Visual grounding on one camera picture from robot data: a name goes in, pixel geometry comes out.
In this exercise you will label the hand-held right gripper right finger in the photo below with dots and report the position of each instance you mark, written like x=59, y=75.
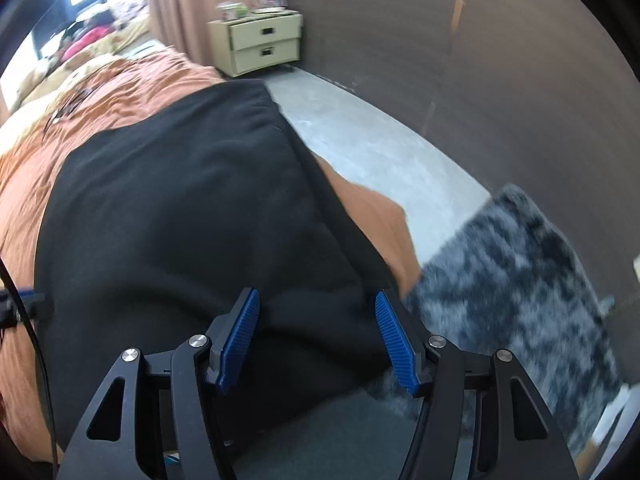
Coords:
x=397, y=345

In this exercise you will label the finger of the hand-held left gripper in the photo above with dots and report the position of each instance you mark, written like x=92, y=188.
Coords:
x=35, y=300

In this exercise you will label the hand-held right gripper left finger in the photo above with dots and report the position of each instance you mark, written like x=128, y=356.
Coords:
x=240, y=340

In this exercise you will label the black t-shirt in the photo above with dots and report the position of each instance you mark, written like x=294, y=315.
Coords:
x=175, y=210

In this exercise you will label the grey shaggy rug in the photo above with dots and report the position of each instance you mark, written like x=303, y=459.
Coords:
x=500, y=285

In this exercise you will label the cream fluffy blanket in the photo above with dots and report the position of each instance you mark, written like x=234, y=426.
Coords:
x=25, y=110

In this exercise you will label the orange bed sheet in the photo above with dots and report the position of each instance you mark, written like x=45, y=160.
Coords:
x=100, y=100

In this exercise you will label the row of stuffed toys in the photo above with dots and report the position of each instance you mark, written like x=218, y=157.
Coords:
x=85, y=42

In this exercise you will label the pink curtain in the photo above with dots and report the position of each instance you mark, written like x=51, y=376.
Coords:
x=180, y=10

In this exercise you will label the green and white packet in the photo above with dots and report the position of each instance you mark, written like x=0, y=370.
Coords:
x=235, y=10

